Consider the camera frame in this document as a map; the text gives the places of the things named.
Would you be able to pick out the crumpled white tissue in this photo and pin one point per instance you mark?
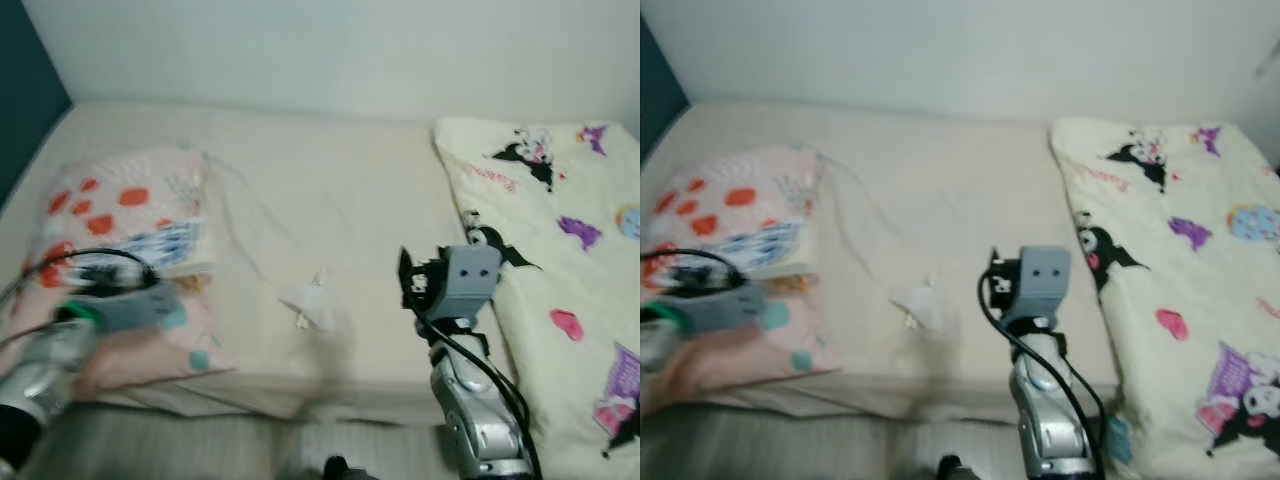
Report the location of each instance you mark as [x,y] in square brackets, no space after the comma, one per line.
[920,305]
[310,300]

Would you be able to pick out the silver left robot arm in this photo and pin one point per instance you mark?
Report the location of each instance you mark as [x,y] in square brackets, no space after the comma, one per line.
[45,365]
[655,345]

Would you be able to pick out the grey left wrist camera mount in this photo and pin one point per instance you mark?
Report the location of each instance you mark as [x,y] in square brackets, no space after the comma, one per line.
[135,308]
[730,308]

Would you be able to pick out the blue and white book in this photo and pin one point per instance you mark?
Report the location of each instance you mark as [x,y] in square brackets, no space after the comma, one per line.
[775,245]
[170,245]

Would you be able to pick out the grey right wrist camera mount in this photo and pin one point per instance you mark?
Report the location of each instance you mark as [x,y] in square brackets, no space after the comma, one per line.
[470,280]
[1045,280]

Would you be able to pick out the cream sheeted mattress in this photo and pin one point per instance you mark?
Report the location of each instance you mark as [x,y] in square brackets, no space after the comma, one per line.
[950,200]
[350,200]

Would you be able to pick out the black robot foot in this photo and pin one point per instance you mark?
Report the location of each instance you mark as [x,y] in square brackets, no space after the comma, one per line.
[340,467]
[955,468]

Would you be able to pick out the cream cartoon print blanket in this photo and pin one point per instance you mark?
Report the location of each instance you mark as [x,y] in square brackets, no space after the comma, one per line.
[560,270]
[1170,280]

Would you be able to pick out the pink pillow with orange spots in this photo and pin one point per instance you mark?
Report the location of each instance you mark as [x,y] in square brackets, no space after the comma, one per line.
[150,360]
[760,360]

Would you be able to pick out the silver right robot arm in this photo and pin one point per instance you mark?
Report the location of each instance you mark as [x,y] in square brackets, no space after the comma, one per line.
[470,400]
[1045,410]

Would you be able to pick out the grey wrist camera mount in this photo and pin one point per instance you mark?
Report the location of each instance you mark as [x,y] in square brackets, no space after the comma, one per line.
[730,308]
[470,280]
[1045,280]
[135,308]

